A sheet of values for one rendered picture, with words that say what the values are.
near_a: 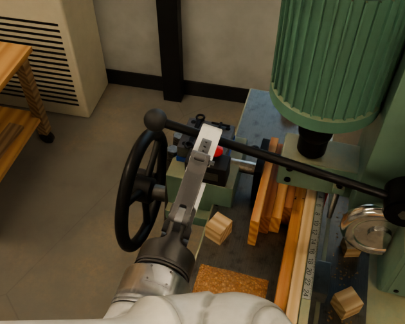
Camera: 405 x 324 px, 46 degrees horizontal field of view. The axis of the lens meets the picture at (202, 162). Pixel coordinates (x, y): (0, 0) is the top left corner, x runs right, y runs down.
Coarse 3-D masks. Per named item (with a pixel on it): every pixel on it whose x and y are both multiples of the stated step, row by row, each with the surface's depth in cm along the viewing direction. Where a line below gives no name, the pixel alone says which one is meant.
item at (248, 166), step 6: (264, 138) 94; (264, 144) 93; (234, 162) 95; (240, 162) 95; (246, 162) 95; (252, 162) 95; (258, 162) 90; (264, 162) 90; (240, 168) 94; (246, 168) 94; (252, 168) 94; (258, 168) 89; (252, 174) 95; (258, 174) 89; (258, 180) 90; (252, 186) 92; (258, 186) 92; (252, 192) 93; (252, 198) 95
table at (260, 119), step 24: (264, 96) 117; (240, 120) 111; (264, 120) 111; (288, 120) 111; (240, 192) 97; (240, 216) 94; (240, 240) 90; (264, 240) 90; (216, 264) 87; (240, 264) 87; (264, 264) 87; (192, 288) 84
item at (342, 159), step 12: (288, 132) 89; (288, 144) 87; (336, 144) 87; (348, 144) 87; (288, 156) 85; (300, 156) 85; (324, 156) 85; (336, 156) 85; (348, 156) 85; (288, 168) 85; (324, 168) 83; (336, 168) 83; (348, 168) 83; (276, 180) 89; (288, 180) 88; (300, 180) 87; (312, 180) 86; (324, 180) 86; (324, 192) 88; (348, 192) 86
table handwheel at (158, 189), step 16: (144, 144) 99; (160, 144) 112; (128, 160) 97; (160, 160) 119; (128, 176) 95; (144, 176) 109; (160, 176) 120; (128, 192) 95; (144, 192) 106; (160, 192) 107; (128, 208) 96; (144, 208) 113; (128, 224) 99; (144, 224) 117; (128, 240) 101; (144, 240) 113
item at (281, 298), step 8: (296, 192) 92; (304, 192) 92; (296, 200) 91; (304, 200) 91; (296, 216) 89; (296, 224) 88; (288, 232) 86; (296, 232) 86; (288, 240) 85; (296, 240) 85; (288, 248) 84; (288, 256) 83; (288, 264) 82; (280, 272) 81; (288, 272) 81; (280, 280) 80; (288, 280) 80; (280, 288) 79; (288, 288) 79; (280, 296) 78; (280, 304) 77
